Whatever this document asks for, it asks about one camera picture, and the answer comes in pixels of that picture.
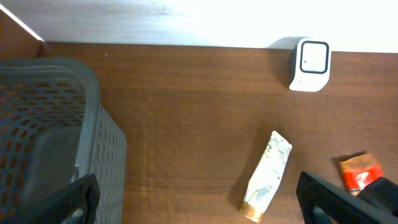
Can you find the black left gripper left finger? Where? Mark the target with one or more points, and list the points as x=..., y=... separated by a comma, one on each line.
x=75, y=203

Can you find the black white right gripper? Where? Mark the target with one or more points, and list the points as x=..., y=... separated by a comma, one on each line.
x=381, y=193

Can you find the orange spaghetti packet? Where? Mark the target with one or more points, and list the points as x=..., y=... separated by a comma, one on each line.
x=360, y=171

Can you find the white tube with gold cap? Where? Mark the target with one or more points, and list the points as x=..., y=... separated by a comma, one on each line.
x=266, y=178

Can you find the white barcode scanner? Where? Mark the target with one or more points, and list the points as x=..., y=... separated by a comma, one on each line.
x=309, y=65

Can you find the brown side panel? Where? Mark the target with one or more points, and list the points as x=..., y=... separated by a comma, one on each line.
x=17, y=39

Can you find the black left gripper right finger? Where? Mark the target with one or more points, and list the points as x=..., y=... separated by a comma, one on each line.
x=323, y=202

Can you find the grey plastic basket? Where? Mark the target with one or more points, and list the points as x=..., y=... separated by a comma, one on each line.
x=54, y=130

